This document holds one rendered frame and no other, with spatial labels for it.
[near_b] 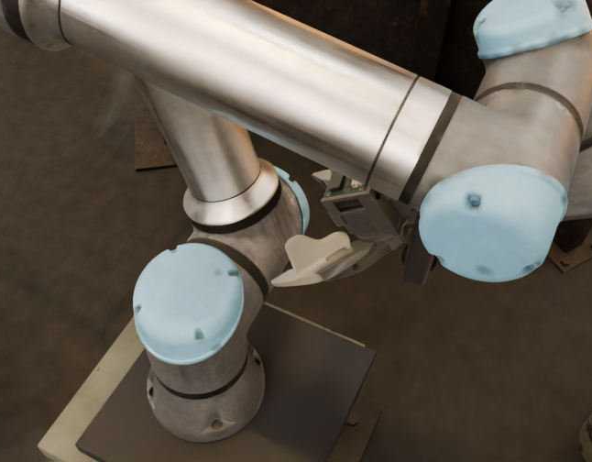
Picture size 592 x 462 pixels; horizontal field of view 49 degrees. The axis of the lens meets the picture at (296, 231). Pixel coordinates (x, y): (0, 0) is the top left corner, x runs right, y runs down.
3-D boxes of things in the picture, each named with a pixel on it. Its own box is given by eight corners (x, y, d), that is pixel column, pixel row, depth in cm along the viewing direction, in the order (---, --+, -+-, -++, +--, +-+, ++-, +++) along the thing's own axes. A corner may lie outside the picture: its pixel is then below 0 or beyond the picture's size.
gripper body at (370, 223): (334, 147, 64) (449, 120, 57) (373, 203, 69) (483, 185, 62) (312, 204, 60) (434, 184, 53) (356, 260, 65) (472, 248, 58)
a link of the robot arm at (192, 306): (127, 370, 76) (101, 308, 65) (188, 284, 83) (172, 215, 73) (218, 412, 72) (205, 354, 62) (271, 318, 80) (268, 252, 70)
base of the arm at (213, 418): (226, 463, 79) (219, 431, 71) (126, 409, 83) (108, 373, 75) (285, 363, 87) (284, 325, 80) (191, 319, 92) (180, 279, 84)
